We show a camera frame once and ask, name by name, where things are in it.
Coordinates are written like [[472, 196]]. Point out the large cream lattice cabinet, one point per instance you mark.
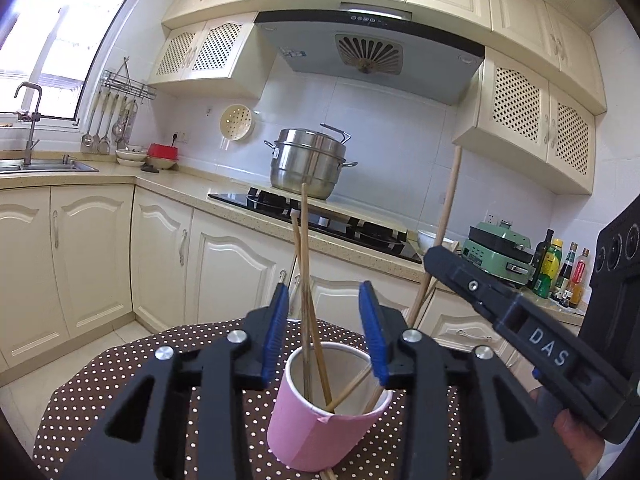
[[520, 110]]

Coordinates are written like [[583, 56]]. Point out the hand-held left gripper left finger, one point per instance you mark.
[[274, 340]]

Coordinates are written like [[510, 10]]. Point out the red container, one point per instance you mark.
[[161, 151]]

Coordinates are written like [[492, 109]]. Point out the stainless steel steamer pot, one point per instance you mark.
[[305, 165]]

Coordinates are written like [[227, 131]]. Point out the wall socket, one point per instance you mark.
[[497, 218], [180, 136]]

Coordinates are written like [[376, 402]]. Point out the small cream lattice cabinet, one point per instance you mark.
[[200, 55]]

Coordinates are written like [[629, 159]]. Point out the red cap sauce bottle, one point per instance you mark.
[[580, 277]]

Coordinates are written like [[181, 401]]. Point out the brown polka dot tablecloth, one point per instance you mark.
[[100, 385]]

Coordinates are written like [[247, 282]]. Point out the pink paper cup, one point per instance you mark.
[[300, 435]]

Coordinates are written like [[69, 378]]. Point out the hanging metal skimmer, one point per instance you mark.
[[119, 127]]

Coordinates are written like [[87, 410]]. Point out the green electric cooker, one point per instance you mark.
[[495, 255]]

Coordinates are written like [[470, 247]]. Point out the cream hanging colander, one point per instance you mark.
[[236, 121]]

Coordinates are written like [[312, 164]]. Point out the white bowl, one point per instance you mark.
[[431, 241]]

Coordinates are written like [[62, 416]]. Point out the metal wall utensil rack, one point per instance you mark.
[[127, 87]]

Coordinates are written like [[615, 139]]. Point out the grey range hood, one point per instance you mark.
[[425, 75]]

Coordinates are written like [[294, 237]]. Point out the yellow green bottle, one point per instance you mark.
[[550, 270]]

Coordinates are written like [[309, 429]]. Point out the metal faucet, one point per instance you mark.
[[30, 145]]

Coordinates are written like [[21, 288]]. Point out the dark sauce bottle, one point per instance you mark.
[[566, 275]]

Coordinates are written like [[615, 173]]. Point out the person's right hand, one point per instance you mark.
[[575, 440]]

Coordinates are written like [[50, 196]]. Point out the stack of white bowls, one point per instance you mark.
[[129, 157]]

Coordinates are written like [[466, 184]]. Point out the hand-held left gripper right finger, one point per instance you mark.
[[375, 345]]

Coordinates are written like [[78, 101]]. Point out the person's right forearm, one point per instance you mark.
[[617, 462]]

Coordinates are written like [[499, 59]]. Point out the kitchen window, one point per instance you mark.
[[50, 35]]

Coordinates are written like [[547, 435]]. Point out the cream lower cabinets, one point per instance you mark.
[[90, 260]]

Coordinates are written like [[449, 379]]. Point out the steel sink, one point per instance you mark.
[[50, 165]]

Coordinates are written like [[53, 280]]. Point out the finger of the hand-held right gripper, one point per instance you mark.
[[465, 280]]

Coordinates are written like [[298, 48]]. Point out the black gas stove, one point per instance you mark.
[[340, 222]]

